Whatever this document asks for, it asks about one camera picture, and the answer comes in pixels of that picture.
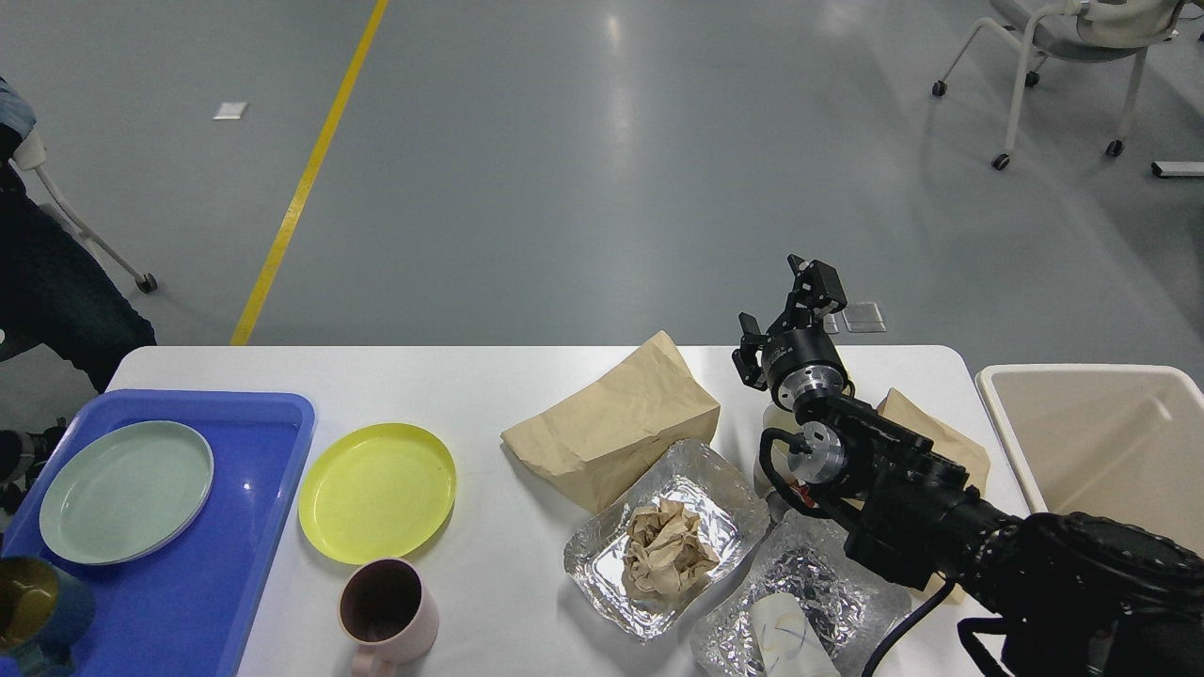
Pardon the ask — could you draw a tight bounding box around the teal mug yellow inside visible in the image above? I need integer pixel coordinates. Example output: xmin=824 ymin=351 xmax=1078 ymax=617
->
xmin=1 ymin=557 xmax=96 ymax=676

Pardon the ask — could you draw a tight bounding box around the crumpled brown paper ball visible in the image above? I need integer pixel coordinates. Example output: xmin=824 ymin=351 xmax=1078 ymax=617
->
xmin=621 ymin=498 xmax=720 ymax=601

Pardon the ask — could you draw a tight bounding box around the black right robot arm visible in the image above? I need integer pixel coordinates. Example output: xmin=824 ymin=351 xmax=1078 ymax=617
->
xmin=734 ymin=257 xmax=1203 ymax=676

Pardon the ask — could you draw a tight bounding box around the yellow plastic plate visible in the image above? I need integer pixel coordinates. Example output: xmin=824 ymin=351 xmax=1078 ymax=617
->
xmin=297 ymin=420 xmax=458 ymax=565

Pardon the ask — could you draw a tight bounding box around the white wheeled chair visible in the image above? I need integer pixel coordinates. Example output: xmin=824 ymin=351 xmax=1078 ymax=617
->
xmin=929 ymin=1 xmax=1186 ymax=171

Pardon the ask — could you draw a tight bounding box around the white cup behind arm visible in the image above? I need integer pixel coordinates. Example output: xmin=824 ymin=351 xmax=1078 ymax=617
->
xmin=753 ymin=402 xmax=805 ymax=499

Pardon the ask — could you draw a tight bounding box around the foil tray with cup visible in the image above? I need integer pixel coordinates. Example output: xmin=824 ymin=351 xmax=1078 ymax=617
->
xmin=689 ymin=512 xmax=911 ymax=676

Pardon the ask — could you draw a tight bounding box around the grey bar on floor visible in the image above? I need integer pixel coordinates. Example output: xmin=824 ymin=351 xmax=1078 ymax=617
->
xmin=1149 ymin=160 xmax=1204 ymax=179

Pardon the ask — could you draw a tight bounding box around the small brown paper bag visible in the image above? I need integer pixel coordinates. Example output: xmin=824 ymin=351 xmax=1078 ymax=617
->
xmin=877 ymin=387 xmax=992 ymax=606

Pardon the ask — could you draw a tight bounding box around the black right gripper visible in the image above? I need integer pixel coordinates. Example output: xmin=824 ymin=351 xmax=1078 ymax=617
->
xmin=734 ymin=254 xmax=851 ymax=416

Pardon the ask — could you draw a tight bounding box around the foil tray with paper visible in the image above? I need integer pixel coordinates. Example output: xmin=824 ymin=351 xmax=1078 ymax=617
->
xmin=563 ymin=440 xmax=769 ymax=642

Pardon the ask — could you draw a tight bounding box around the pink mug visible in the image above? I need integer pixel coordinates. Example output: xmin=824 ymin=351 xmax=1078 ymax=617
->
xmin=337 ymin=558 xmax=439 ymax=676

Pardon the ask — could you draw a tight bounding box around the pale green plate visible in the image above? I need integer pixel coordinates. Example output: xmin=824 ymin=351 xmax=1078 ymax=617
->
xmin=39 ymin=420 xmax=216 ymax=565

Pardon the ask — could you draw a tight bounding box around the large brown paper bag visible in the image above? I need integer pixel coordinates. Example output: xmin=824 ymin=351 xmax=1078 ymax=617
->
xmin=500 ymin=331 xmax=720 ymax=514

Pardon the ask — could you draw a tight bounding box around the seated person in dark clothes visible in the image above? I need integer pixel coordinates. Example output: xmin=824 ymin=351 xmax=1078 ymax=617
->
xmin=0 ymin=78 xmax=157 ymax=513

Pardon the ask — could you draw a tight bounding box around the white paper cup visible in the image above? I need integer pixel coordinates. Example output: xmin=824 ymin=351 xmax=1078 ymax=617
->
xmin=749 ymin=591 xmax=839 ymax=676

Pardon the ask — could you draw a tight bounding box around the beige plastic bin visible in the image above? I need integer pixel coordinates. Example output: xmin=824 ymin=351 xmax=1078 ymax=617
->
xmin=975 ymin=364 xmax=1203 ymax=552

